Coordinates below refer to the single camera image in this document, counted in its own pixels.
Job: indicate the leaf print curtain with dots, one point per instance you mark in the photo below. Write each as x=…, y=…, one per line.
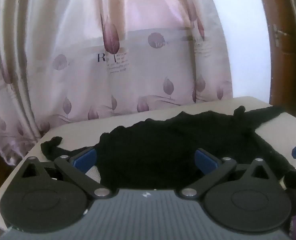
x=93, y=55

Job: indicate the brown wooden door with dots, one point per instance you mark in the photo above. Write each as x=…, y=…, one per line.
x=275, y=55

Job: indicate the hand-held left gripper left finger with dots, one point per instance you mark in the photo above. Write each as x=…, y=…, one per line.
x=84, y=158

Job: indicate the black small garment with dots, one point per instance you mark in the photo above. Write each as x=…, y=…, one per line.
x=167, y=147

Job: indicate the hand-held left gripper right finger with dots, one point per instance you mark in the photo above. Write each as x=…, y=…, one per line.
x=205, y=158

